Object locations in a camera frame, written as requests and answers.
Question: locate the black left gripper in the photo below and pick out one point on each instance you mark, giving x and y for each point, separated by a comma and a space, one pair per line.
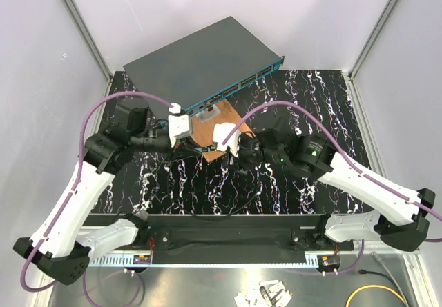
186, 147

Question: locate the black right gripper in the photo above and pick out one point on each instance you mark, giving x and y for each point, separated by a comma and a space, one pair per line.
239, 161

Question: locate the wooden board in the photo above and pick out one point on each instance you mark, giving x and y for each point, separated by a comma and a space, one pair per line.
212, 125

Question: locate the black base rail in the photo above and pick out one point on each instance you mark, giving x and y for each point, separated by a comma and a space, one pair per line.
232, 241

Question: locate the grey network switch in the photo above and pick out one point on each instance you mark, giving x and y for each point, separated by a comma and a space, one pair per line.
205, 67

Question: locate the black marble mat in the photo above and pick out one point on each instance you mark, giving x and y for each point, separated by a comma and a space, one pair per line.
152, 183

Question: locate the white packets pile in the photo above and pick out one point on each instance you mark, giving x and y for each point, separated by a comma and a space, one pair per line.
271, 293

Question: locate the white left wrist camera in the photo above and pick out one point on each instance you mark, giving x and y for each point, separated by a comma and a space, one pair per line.
179, 123

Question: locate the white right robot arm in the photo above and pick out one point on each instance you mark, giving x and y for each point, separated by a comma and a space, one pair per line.
398, 214

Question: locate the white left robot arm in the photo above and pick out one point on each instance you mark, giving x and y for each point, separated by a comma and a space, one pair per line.
142, 123

